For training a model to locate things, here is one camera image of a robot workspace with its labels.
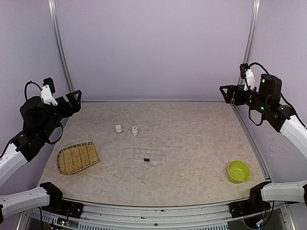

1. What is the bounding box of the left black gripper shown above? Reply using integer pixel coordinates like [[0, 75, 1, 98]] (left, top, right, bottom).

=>
[[38, 90, 81, 139]]

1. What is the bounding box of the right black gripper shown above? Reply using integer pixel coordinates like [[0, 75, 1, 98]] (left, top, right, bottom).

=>
[[220, 84, 270, 114]]

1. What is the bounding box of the white pill bottle with cap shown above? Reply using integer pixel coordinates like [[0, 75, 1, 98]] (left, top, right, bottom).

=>
[[115, 125, 122, 136]]

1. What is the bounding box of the clear plastic pill organizer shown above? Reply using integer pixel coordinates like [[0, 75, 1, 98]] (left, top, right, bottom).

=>
[[133, 148, 165, 165]]

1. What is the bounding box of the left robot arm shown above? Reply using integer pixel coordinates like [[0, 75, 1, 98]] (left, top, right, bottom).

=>
[[0, 90, 82, 221]]

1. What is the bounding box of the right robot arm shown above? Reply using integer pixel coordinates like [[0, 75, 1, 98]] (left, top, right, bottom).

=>
[[219, 74, 307, 217]]

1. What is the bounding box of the woven bamboo tray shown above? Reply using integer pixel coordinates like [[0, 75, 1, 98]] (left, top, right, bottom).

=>
[[57, 142, 100, 175]]

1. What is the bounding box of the white open pill bottle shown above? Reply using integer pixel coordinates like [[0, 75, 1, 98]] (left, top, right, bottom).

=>
[[131, 126, 138, 137]]

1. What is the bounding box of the green plastic bowl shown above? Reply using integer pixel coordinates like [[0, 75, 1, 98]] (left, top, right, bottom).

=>
[[227, 161, 250, 184]]

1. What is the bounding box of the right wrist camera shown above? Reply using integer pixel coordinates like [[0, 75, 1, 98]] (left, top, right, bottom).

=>
[[240, 63, 256, 91]]

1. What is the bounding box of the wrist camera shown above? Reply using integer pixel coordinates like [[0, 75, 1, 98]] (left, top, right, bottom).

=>
[[240, 63, 256, 91], [41, 78, 58, 106]]

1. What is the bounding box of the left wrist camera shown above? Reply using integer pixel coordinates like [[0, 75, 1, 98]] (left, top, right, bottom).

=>
[[41, 78, 58, 106]]

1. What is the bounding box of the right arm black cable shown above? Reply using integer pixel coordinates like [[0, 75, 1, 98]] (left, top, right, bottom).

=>
[[249, 62, 271, 77]]

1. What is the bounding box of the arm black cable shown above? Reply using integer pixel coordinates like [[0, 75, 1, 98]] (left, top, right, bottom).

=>
[[249, 62, 271, 77], [24, 80, 44, 100]]

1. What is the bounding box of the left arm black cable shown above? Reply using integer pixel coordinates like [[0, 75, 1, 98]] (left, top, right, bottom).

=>
[[24, 80, 44, 100]]

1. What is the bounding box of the right aluminium frame post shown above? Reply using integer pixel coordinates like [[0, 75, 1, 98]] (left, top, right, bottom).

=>
[[242, 0, 261, 65]]

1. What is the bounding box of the aluminium frame post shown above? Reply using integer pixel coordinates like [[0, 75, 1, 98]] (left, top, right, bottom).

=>
[[242, 0, 261, 65], [48, 0, 74, 92]]

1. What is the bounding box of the left aluminium frame post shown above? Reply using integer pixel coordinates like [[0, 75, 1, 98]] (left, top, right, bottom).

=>
[[48, 0, 74, 92]]

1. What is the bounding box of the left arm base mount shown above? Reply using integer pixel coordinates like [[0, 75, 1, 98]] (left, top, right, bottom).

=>
[[42, 199, 84, 219]]

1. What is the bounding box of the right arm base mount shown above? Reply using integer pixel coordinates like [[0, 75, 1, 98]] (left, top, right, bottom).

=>
[[229, 199, 271, 218]]

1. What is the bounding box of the front aluminium rail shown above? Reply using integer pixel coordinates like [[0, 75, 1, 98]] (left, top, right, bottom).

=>
[[16, 189, 295, 230]]

